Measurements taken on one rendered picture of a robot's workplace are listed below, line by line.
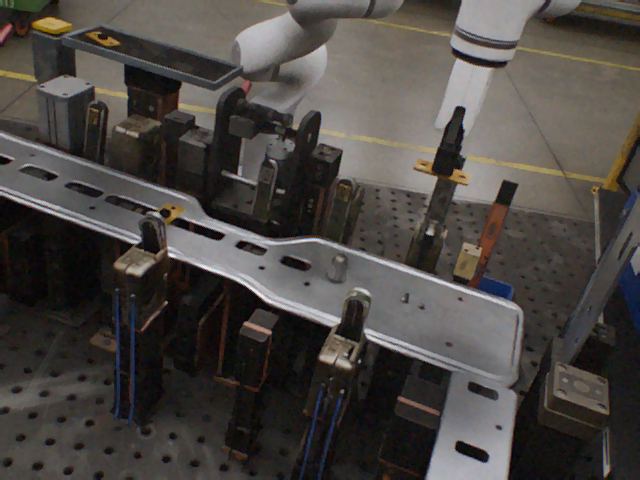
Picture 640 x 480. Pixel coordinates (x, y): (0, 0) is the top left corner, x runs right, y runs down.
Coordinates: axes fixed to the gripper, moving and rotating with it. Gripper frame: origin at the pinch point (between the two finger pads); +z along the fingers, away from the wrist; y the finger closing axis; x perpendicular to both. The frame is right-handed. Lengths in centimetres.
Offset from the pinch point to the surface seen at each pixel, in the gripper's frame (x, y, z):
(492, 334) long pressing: 15.9, 0.7, 27.4
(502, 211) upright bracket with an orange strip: 11.3, -14.9, 13.2
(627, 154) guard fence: 84, -296, 98
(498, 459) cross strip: 19.5, 26.1, 27.3
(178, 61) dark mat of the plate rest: -63, -34, 12
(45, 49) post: -94, -30, 17
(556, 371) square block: 24.5, 11.7, 21.5
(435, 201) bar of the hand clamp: -0.2, -14.9, 15.3
